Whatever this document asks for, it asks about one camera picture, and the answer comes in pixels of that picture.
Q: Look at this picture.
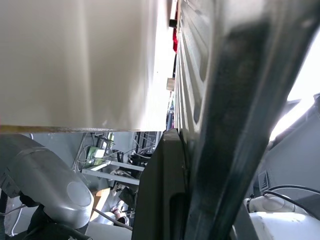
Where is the black cable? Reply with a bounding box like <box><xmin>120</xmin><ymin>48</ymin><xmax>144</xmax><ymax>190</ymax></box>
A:
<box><xmin>259</xmin><ymin>184</ymin><xmax>320</xmax><ymax>218</ymax></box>

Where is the green electronics board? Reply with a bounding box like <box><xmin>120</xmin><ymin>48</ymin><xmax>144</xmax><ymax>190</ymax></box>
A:
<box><xmin>85</xmin><ymin>146</ymin><xmax>106</xmax><ymax>168</ymax></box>

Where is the white metal frame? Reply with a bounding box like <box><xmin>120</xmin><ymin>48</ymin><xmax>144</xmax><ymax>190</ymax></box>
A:
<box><xmin>81</xmin><ymin>159</ymin><xmax>146</xmax><ymax>186</ymax></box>

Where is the red cloth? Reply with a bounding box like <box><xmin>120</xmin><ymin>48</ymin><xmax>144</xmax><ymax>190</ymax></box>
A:
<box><xmin>171</xmin><ymin>26</ymin><xmax>179</xmax><ymax>54</ymax></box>

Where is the red and white shoe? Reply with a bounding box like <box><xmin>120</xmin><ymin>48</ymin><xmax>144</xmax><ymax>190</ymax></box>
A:
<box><xmin>109</xmin><ymin>199</ymin><xmax>131</xmax><ymax>225</ymax></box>

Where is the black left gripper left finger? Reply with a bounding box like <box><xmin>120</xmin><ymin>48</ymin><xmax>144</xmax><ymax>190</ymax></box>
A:
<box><xmin>131</xmin><ymin>128</ymin><xmax>189</xmax><ymax>240</ymax></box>

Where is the brown cardboard panel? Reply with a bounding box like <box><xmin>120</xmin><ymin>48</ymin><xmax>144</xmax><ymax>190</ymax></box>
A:
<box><xmin>89</xmin><ymin>187</ymin><xmax>111</xmax><ymax>222</ymax></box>

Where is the white rounded housing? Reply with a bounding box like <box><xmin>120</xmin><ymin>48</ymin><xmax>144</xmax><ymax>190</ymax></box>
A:
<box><xmin>231</xmin><ymin>194</ymin><xmax>320</xmax><ymax>240</ymax></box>

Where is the silver robot body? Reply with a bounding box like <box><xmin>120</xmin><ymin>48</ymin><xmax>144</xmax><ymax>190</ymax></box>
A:
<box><xmin>0</xmin><ymin>133</ymin><xmax>95</xmax><ymax>230</ymax></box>

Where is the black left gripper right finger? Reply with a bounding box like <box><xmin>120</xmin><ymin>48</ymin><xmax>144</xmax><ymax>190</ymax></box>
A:
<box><xmin>174</xmin><ymin>0</ymin><xmax>320</xmax><ymax>240</ymax></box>

